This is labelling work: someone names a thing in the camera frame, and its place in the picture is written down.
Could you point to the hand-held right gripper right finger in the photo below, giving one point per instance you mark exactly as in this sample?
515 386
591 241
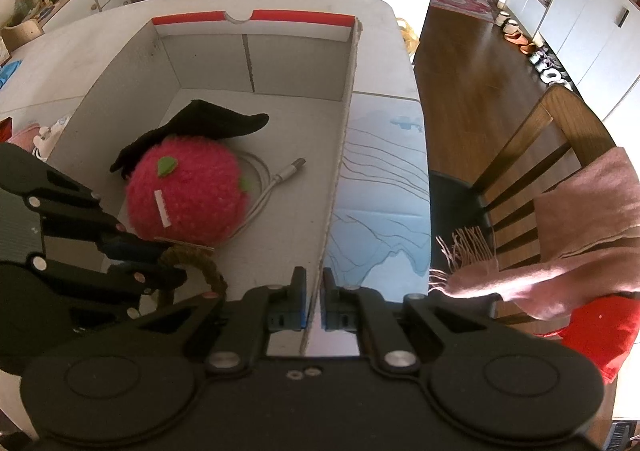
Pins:
328 301

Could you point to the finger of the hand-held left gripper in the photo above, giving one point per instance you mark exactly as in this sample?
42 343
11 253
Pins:
122 250
125 281

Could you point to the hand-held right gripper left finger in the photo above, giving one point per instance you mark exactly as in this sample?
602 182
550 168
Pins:
300 300

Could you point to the pink fuzzy strawberry plush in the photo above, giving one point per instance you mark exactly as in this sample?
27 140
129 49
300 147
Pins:
195 191

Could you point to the pink fleece garment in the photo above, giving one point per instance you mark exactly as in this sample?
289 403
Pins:
25 136

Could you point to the black cloth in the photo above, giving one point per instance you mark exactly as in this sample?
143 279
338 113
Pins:
200 123

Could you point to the white cardboard box red edge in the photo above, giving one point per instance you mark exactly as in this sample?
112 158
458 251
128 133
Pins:
280 61

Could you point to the pale blue line-print placemat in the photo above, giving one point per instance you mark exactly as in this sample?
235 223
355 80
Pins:
385 181

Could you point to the blue gloves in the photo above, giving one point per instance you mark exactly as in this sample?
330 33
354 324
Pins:
10 75

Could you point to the small wooden desk organizer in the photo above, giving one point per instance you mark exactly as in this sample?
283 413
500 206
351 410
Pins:
22 33

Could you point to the pink fringed scarf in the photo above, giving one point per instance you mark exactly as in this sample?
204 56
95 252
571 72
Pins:
590 211

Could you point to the red fabric bundle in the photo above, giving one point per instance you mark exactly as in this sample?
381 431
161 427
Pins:
605 331

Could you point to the row of shoes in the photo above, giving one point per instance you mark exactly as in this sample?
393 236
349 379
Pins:
547 68

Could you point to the red patterned rug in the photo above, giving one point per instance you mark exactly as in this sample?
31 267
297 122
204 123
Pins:
462 1

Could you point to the white shoe cabinet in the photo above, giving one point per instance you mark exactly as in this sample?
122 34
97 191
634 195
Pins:
590 31

